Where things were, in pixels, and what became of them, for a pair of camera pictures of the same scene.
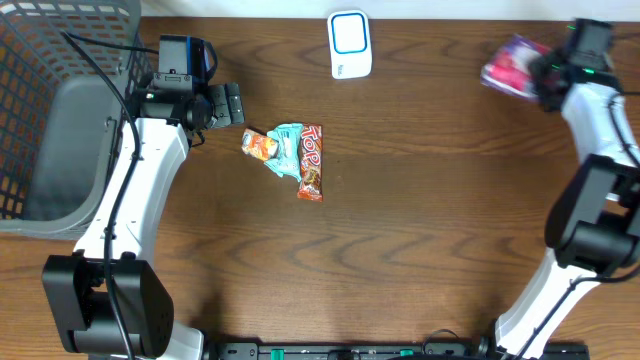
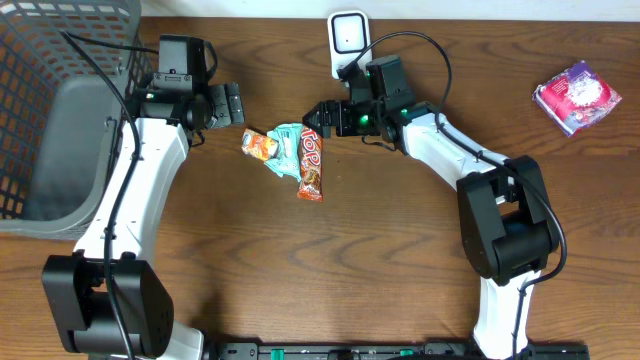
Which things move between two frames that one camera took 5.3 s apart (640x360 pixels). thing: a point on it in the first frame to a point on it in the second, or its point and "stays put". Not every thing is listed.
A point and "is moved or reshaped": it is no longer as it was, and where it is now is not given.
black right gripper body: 541,71 to 360,119
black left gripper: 220,106 stays put
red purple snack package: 508,66 is moved or reshaped
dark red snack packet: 311,163 stays put
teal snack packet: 287,159 stays put
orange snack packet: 258,144 stays put
